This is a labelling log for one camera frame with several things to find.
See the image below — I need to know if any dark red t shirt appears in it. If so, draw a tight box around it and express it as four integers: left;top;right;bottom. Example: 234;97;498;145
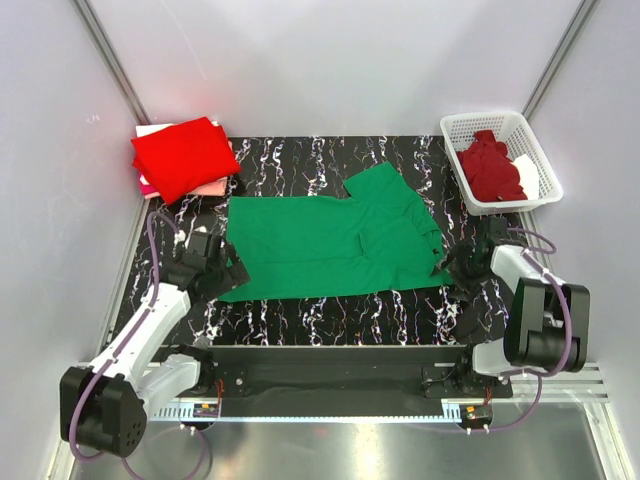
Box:
457;130;527;203

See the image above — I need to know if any aluminium frame rail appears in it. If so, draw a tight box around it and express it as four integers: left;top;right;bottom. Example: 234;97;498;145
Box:
148;366;608;423

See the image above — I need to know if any aluminium corner post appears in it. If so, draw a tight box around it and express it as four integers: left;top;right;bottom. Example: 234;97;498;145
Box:
70;0;150;125
522;0;600;120

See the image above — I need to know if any folded pink t shirt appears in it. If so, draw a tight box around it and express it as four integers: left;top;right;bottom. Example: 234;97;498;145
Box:
190;177;228;197

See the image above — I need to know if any white cloth in basket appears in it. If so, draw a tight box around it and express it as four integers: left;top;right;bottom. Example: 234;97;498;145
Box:
513;154;540;200

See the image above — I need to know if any right aluminium corner post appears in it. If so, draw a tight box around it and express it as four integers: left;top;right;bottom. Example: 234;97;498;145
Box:
522;0;600;120

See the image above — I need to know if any folded white t shirt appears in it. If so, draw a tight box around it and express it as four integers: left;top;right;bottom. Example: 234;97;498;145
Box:
135;117;226;139

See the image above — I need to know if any white plastic basket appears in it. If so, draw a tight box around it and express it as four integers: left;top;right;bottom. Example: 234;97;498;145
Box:
440;110;563;216

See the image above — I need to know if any folded red t shirt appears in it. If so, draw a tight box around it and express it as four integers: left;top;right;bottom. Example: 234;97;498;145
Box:
131;117;241;205

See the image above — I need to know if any green t shirt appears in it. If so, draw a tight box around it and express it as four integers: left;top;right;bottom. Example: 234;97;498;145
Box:
222;163;453;302

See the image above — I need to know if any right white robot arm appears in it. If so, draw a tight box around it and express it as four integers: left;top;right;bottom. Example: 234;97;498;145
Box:
431;216;590;397

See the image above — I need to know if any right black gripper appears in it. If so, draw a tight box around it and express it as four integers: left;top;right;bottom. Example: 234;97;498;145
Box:
432;239;493;302

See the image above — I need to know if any black marble pattern mat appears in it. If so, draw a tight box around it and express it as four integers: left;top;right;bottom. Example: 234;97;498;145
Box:
167;136;512;347

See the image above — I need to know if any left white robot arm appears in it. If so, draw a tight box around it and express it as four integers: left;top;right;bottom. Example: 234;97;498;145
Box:
59;232;250;458

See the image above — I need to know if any left aluminium corner post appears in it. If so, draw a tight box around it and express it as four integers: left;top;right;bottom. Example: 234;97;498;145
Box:
70;0;150;125

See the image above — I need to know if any folded magenta t shirt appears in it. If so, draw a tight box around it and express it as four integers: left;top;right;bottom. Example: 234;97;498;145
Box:
139;183;158;198

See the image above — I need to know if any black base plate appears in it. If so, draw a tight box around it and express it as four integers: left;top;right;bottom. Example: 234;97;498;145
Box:
157;344;515;401

